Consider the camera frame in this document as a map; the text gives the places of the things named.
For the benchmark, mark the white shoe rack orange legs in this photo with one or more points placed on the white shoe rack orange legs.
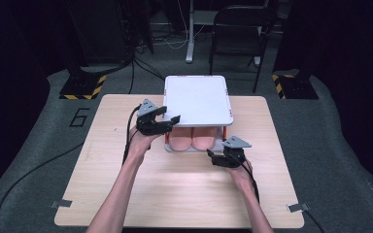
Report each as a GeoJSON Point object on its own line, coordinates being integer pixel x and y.
{"type": "Point", "coordinates": [197, 100]}

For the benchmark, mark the white desk frame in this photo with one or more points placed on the white desk frame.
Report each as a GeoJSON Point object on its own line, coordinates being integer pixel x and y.
{"type": "Point", "coordinates": [190, 39]}

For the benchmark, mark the black folding chair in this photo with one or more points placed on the black folding chair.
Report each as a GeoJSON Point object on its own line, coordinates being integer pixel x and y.
{"type": "Point", "coordinates": [239, 35]}

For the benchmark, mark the grey floor mat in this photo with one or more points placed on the grey floor mat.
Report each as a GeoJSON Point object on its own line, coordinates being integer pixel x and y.
{"type": "Point", "coordinates": [320, 145]}

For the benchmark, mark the yellow black striped stand base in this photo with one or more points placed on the yellow black striped stand base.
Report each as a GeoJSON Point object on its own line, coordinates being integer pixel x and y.
{"type": "Point", "coordinates": [84, 87]}
{"type": "Point", "coordinates": [296, 87]}

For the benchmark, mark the grey tape piece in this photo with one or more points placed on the grey tape piece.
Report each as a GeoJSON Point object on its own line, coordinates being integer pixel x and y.
{"type": "Point", "coordinates": [298, 207]}
{"type": "Point", "coordinates": [61, 203]}

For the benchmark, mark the person's left hand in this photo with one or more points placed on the person's left hand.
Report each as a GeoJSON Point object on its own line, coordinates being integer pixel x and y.
{"type": "Point", "coordinates": [141, 145]}

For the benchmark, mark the pink slipper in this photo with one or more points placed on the pink slipper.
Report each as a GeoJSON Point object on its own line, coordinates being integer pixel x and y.
{"type": "Point", "coordinates": [204, 138]}
{"type": "Point", "coordinates": [179, 139]}

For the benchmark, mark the person's right hand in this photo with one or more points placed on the person's right hand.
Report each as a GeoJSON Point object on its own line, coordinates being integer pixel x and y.
{"type": "Point", "coordinates": [241, 176]}

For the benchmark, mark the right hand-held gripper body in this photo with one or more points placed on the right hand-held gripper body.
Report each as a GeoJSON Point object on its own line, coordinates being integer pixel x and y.
{"type": "Point", "coordinates": [234, 155]}

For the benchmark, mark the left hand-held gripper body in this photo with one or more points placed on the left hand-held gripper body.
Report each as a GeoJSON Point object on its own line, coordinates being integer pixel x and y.
{"type": "Point", "coordinates": [149, 124]}

